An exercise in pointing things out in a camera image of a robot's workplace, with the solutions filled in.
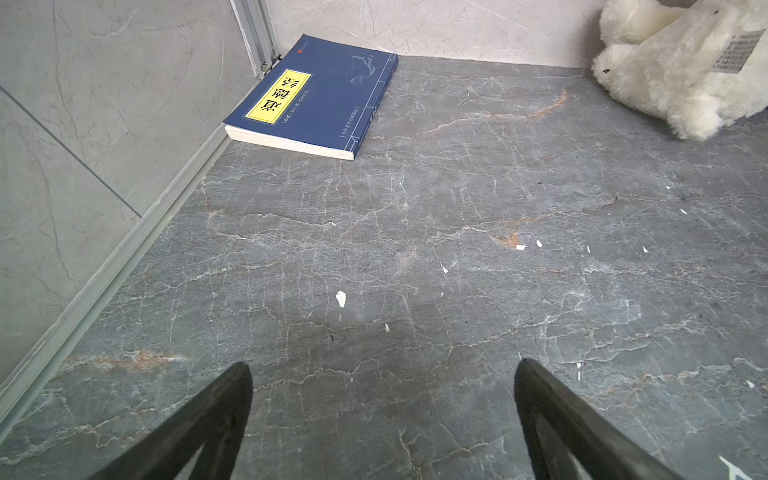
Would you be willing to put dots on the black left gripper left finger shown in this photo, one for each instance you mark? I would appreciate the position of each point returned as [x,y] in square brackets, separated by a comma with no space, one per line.
[209,427]

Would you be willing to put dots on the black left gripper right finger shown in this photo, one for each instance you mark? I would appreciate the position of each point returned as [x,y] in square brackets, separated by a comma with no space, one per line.
[561,429]

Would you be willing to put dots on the white plush bear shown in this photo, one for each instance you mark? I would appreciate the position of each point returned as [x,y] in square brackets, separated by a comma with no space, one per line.
[698,68]

